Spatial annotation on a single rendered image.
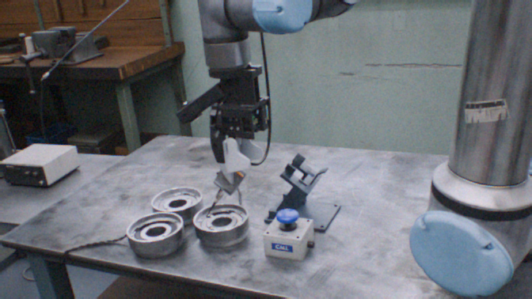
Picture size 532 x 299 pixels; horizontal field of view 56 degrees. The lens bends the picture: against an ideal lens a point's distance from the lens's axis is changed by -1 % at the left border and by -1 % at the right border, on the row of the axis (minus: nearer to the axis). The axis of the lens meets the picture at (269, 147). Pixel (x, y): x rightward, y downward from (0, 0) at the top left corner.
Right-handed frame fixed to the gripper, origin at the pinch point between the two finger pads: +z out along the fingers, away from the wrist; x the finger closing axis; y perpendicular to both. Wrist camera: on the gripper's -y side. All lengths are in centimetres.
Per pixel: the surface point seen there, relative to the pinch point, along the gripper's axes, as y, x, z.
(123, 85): -118, 104, 17
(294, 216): 12.4, -1.7, 5.9
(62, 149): -83, 34, 17
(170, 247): -9.0, -9.8, 11.3
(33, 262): -43.1, -13.7, 19.5
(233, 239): 0.9, -4.0, 11.4
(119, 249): -20.0, -11.3, 13.1
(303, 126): -51, 158, 52
